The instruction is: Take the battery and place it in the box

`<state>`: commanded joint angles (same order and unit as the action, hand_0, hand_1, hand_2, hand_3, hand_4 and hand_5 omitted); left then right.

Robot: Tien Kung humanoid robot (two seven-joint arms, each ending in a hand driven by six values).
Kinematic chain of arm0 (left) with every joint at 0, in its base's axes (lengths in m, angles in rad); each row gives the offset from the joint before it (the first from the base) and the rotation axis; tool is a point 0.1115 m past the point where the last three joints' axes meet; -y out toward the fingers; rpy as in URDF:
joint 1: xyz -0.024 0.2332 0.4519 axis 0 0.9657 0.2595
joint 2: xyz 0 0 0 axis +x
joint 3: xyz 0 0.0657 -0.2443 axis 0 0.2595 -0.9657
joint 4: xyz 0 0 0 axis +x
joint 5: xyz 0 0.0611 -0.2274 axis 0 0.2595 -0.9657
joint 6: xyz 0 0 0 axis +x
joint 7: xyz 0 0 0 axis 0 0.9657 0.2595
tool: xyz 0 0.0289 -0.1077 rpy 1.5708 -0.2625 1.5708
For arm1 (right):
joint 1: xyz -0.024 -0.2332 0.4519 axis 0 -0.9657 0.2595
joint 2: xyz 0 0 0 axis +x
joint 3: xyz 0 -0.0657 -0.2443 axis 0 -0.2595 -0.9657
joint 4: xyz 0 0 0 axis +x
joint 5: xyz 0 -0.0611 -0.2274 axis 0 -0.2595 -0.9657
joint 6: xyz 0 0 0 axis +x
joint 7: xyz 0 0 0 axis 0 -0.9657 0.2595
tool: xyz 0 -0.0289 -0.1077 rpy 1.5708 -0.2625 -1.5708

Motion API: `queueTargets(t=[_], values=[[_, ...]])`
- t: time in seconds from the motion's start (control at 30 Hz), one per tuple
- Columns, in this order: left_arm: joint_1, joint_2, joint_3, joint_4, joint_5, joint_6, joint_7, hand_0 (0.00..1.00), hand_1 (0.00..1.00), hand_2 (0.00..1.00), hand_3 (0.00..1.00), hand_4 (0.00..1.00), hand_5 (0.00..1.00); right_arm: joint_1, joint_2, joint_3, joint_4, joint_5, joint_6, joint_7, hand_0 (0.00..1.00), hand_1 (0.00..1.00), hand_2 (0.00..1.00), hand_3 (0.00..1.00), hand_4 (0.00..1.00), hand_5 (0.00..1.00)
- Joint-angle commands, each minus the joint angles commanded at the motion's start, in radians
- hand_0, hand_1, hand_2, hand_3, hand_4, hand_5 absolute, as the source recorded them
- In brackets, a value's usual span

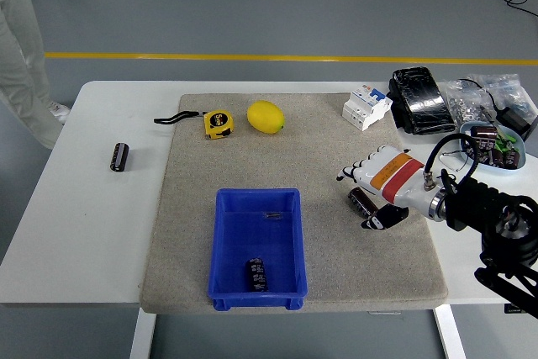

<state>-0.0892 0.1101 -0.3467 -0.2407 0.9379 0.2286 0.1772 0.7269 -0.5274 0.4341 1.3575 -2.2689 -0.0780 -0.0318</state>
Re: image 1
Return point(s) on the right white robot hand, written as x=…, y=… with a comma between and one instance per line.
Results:
x=391, y=174

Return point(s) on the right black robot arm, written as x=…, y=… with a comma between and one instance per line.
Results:
x=483, y=201

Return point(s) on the blue plastic box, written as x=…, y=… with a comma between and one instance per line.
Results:
x=235, y=241

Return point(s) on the white circuit breaker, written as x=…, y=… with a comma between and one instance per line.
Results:
x=365, y=109

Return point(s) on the black film-wrapped case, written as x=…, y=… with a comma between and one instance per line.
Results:
x=422, y=100

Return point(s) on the clear bag of metal nuts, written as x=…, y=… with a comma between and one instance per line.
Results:
x=462, y=107

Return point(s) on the grey-brown mat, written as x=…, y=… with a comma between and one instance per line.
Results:
x=294, y=157

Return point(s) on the light blue bowl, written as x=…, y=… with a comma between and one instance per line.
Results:
x=500, y=170

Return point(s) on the green plastic part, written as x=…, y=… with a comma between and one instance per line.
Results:
x=504, y=142

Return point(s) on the large black power adapter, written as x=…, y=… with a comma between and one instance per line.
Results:
x=515, y=120

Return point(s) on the yellow lemon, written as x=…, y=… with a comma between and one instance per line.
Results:
x=265, y=117

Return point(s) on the clear bag of bluish parts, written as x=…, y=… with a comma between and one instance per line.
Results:
x=502, y=83

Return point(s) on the white table leg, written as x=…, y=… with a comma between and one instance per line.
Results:
x=143, y=334
x=449, y=334

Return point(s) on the yellow tape measure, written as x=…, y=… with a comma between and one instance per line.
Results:
x=218, y=123

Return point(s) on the black table control panel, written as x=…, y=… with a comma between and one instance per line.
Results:
x=512, y=309

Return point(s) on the person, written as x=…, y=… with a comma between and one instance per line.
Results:
x=17, y=60

